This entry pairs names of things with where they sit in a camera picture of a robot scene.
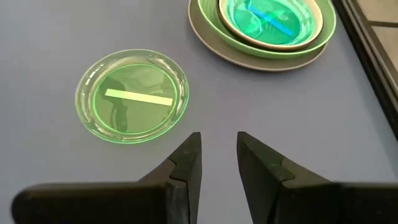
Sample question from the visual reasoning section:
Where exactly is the large opaque green plate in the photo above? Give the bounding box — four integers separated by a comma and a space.
197, 0, 338, 60

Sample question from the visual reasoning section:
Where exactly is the large grey plastic plate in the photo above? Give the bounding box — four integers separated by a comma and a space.
187, 0, 329, 72

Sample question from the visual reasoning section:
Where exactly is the black metal table frame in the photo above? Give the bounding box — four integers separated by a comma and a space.
331, 0, 398, 141

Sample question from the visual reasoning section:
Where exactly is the blue-grey table mat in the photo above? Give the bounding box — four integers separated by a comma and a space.
0, 0, 398, 224

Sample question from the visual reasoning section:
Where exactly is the clear green plastic plate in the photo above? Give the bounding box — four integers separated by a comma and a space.
74, 49, 190, 145
224, 0, 315, 47

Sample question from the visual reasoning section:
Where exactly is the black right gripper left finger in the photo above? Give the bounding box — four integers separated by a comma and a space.
11, 131, 203, 224

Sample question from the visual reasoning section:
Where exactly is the white plastic plate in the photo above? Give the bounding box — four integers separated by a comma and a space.
216, 0, 324, 52

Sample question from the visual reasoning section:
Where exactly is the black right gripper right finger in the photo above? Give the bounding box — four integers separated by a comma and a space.
236, 131, 398, 224

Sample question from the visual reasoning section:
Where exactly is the blue bowl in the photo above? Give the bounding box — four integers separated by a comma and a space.
231, 0, 307, 43

